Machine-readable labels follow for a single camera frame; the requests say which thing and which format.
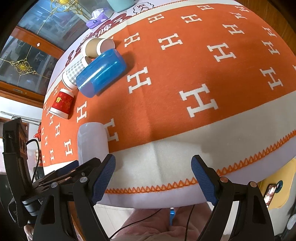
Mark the red paper cup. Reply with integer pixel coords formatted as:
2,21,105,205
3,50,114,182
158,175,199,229
49,88,74,119

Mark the black cable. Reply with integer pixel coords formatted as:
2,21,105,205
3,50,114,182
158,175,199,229
25,138,40,183

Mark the yellow chair with phone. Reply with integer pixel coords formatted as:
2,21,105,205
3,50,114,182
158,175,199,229
258,158,295,210

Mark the brown paper cup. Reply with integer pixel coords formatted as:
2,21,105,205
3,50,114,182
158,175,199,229
81,38,115,59

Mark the orange H-pattern table cloth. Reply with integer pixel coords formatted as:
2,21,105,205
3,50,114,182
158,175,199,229
41,1,295,207

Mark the white frosted plastic cup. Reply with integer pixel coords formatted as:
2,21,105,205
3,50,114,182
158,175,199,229
77,122,109,165

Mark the teal canister with brown lid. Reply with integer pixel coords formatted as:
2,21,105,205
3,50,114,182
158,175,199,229
107,0,135,13

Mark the wooden glass sliding door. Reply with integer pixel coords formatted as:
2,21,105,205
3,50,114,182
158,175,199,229
1,0,109,108

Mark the purple tissue pack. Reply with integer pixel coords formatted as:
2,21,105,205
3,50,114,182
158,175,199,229
86,8,111,29

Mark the grey checkered paper cup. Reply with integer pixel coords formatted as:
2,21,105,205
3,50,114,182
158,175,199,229
62,56,92,90

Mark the blue translucent plastic cup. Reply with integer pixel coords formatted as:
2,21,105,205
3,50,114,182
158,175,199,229
76,49,126,98

